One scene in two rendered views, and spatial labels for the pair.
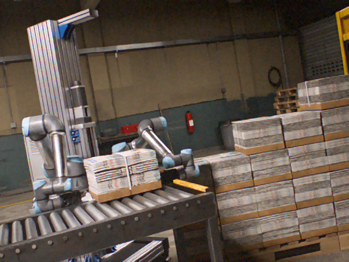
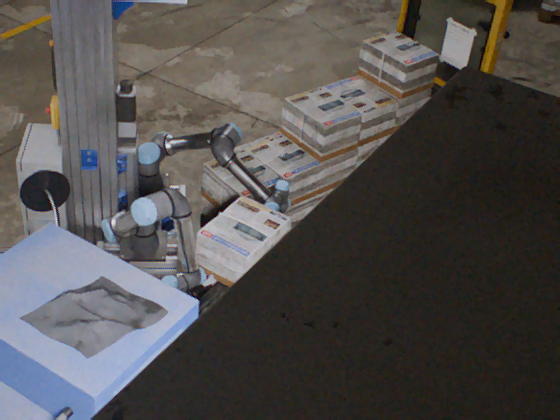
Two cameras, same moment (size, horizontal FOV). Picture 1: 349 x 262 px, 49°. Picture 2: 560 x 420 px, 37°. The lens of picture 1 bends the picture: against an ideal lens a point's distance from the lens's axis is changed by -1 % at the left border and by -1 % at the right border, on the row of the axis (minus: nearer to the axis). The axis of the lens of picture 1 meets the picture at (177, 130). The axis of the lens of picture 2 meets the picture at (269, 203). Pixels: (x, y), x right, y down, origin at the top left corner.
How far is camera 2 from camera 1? 3.09 m
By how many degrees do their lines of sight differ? 49
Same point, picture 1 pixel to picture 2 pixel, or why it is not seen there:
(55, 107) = (94, 127)
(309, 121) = (386, 115)
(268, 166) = (336, 170)
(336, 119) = (410, 108)
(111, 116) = not seen: outside the picture
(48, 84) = (84, 92)
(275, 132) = (352, 132)
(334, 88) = (418, 73)
